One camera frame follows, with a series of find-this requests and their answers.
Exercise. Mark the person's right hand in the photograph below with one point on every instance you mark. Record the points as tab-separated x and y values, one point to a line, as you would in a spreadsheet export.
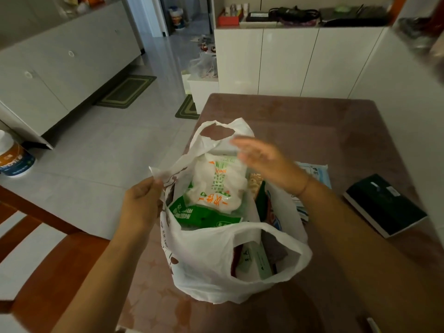
274	166

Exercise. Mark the small green floor mat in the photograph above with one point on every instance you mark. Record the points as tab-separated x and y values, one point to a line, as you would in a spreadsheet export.
187	108

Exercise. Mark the grey purple cloth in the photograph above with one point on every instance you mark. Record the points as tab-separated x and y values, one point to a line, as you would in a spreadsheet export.
274	247

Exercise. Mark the red box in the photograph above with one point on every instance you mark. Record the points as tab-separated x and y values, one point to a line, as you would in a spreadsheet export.
229	19

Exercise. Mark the white orange blue bucket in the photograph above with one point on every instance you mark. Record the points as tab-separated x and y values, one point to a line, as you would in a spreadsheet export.
15	159

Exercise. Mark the white square box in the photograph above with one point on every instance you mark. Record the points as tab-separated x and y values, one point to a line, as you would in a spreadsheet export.
201	90

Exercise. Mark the long light green box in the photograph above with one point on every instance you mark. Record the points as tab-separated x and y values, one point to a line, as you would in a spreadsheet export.
255	261

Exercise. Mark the person's right forearm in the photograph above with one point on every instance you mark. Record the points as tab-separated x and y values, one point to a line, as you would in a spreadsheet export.
374	260

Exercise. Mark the orange wooden chair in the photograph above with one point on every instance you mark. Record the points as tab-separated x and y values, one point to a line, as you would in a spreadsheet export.
45	270

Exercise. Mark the person's left forearm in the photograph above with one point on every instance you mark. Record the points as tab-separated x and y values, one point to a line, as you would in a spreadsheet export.
100	287

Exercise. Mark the reddish brown table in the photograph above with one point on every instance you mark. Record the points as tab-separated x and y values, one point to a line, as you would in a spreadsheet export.
329	121

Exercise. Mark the grey tray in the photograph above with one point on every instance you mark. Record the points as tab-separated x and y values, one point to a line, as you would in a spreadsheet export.
353	17

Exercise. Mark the white counter unit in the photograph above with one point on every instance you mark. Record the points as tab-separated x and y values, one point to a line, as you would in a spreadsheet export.
399	100

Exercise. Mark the large green floor mat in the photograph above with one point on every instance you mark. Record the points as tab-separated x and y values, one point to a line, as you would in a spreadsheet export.
126	91

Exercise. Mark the black white flat box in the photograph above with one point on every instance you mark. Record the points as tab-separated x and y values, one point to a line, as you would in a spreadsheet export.
258	19

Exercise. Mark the green white cotton pack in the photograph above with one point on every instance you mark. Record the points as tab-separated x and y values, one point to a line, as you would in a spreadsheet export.
215	187

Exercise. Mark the white sideboard cabinet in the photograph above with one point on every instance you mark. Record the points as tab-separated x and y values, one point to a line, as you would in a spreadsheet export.
62	72

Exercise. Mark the person's left hand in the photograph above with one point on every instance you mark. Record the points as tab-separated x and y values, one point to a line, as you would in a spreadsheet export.
140	204

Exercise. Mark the white door cabinet row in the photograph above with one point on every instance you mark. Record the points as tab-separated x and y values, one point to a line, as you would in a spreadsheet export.
288	62

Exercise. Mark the light blue white pack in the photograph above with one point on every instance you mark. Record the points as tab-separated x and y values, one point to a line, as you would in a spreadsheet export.
319	173

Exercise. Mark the dark green box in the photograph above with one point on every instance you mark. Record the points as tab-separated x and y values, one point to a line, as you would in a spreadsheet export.
385	204

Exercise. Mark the white plastic shopping bag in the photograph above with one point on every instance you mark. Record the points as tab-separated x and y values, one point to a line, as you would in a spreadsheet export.
208	260

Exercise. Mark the clear plastic bag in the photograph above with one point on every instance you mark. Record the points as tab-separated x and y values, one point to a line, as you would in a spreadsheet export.
204	65

